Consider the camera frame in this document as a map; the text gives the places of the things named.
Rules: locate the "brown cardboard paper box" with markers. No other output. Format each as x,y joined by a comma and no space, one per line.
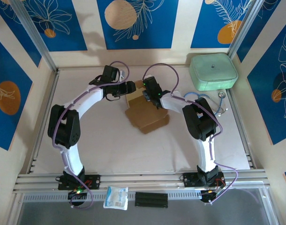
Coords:
145,114

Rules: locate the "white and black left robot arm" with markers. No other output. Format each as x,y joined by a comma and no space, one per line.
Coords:
71,159

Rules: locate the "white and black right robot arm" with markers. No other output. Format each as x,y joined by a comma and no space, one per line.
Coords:
204,154

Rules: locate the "mint green zip case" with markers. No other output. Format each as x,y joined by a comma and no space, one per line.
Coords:
213,70

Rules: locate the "blue stethoscope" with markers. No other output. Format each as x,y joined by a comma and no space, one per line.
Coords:
221,94

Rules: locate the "black ribbed block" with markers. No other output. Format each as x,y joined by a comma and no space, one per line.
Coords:
151,200

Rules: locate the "white blue plastic packet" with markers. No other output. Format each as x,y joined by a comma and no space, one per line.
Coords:
115,198

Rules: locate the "black right controller board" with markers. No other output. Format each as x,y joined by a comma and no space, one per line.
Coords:
207,196

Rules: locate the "black controller board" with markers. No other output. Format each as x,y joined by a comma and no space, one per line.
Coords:
207,196
77,195

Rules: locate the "black left controller board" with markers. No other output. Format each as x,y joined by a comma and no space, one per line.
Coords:
77,195

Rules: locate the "grey metal sheet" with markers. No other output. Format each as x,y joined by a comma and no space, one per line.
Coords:
156,216

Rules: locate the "aluminium table side rail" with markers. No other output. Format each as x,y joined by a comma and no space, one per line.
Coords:
244,145
43,122

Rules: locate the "aluminium frame cross rail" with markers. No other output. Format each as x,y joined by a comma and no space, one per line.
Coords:
142,179

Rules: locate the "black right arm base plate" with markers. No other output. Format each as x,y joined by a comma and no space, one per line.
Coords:
189,179

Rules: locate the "aluminium frame post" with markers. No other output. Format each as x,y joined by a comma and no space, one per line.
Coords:
37,37
243,28

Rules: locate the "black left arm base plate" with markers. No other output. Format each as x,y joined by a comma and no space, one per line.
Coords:
93,181

